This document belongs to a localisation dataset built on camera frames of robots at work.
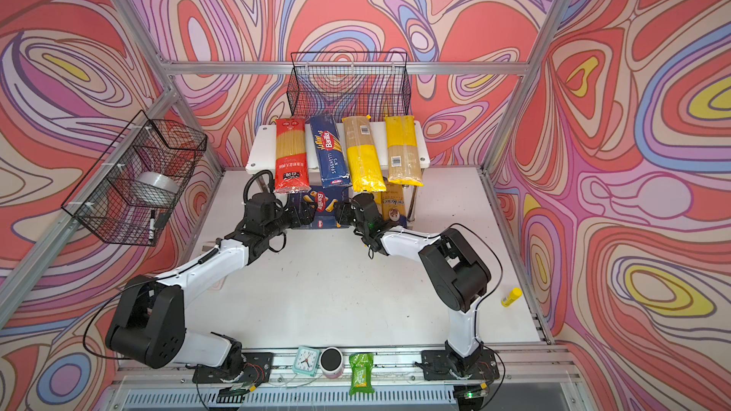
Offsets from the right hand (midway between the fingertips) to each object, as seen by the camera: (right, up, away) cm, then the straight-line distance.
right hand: (339, 210), depth 92 cm
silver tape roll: (-46, +9, -19) cm, 50 cm away
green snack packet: (+8, -42, -22) cm, 48 cm away
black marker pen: (-46, -3, -20) cm, 50 cm away
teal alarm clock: (-7, -39, -19) cm, 44 cm away
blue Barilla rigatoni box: (-5, +3, -1) cm, 6 cm away
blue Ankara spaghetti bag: (+18, +2, +6) cm, 19 cm away
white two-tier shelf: (-21, +19, -12) cm, 31 cm away
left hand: (-9, +2, -5) cm, 10 cm away
